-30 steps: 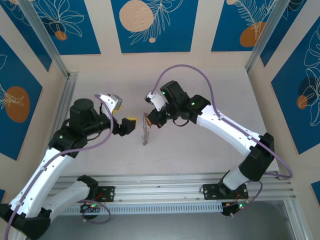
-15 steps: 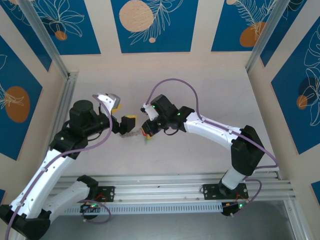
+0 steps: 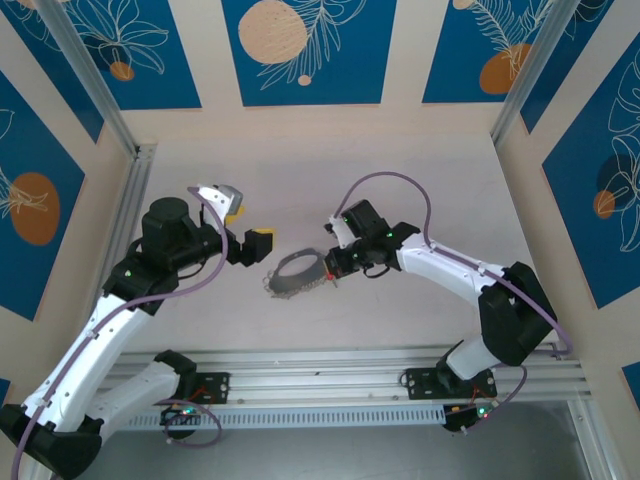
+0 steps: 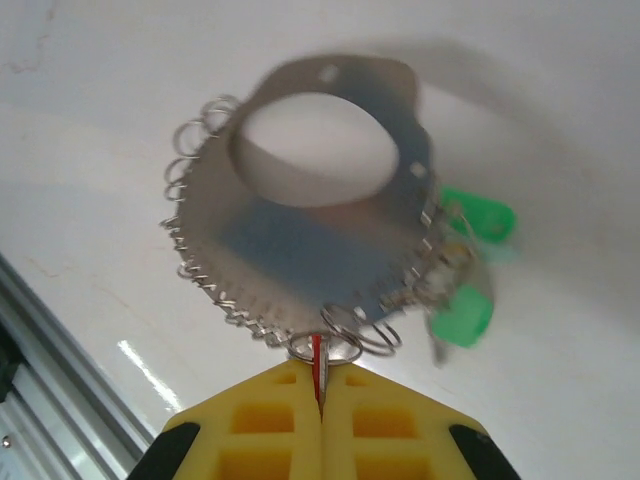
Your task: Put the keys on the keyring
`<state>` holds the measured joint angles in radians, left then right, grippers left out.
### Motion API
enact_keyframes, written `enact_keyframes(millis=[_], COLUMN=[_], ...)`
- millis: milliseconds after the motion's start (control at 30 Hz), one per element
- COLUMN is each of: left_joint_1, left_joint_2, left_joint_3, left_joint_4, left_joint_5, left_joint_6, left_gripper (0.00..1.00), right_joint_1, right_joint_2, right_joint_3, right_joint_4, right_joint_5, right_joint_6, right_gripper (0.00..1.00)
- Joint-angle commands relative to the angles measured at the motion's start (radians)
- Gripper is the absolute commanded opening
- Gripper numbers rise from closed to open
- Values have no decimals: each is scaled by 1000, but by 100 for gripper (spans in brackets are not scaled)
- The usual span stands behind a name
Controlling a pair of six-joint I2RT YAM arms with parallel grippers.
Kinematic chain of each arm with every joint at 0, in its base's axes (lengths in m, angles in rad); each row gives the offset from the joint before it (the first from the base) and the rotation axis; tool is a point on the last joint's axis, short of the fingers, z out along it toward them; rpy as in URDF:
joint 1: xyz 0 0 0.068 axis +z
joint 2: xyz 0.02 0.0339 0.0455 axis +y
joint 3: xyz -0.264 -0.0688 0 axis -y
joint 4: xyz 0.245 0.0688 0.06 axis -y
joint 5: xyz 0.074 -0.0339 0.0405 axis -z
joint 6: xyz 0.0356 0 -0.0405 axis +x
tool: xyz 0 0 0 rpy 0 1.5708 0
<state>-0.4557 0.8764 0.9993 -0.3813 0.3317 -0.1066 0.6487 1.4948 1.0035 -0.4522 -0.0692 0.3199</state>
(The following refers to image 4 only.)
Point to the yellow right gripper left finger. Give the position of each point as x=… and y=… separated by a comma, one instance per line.
x=270, y=400

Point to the aluminium table rail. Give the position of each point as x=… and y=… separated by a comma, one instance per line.
x=50, y=400

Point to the green tagged key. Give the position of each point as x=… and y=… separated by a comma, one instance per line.
x=485, y=215
x=465, y=320

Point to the metal key organizer with rings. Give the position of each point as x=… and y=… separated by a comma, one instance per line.
x=300, y=250

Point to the red tagged key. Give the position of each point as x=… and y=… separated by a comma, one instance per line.
x=317, y=365

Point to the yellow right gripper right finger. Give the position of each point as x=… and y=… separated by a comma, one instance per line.
x=400, y=400

